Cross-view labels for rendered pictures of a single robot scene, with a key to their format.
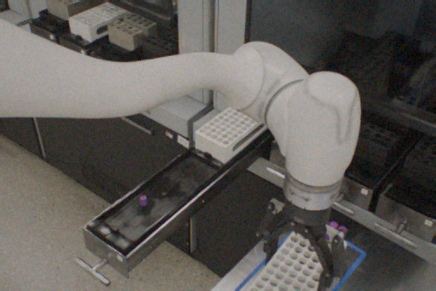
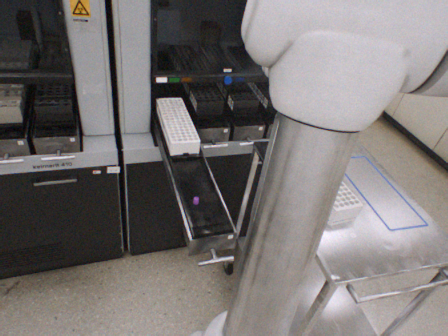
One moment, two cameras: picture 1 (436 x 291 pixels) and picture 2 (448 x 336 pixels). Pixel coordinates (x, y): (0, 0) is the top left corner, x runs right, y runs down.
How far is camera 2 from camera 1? 0.91 m
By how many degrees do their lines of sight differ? 47
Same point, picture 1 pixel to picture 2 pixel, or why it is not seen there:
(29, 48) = not seen: outside the picture
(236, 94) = not seen: hidden behind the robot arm
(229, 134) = (188, 134)
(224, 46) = (129, 80)
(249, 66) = not seen: hidden behind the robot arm
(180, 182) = (193, 179)
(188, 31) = (89, 80)
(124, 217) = (200, 217)
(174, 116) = (101, 153)
